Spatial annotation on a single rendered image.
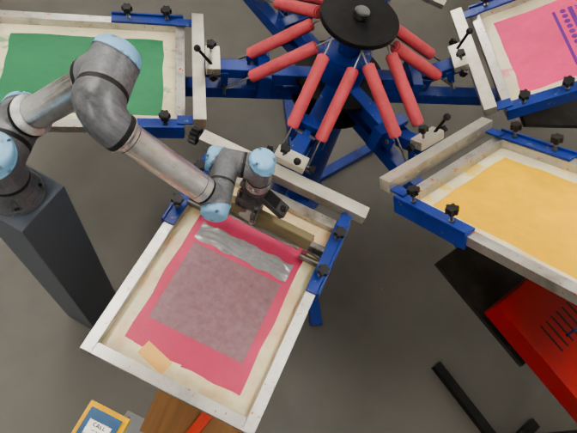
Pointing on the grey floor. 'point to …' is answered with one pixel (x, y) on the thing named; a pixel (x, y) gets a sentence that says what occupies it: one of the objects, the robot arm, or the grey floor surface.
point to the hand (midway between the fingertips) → (256, 217)
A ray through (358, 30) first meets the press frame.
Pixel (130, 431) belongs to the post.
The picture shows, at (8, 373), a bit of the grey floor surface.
